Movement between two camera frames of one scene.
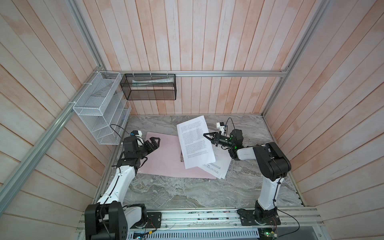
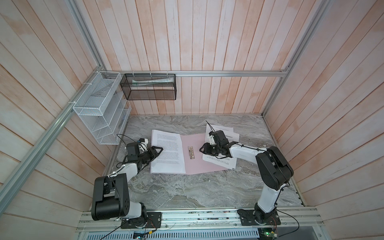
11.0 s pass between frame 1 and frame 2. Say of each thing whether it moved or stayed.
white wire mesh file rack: stayed
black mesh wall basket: stayed
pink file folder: moved
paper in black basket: stayed
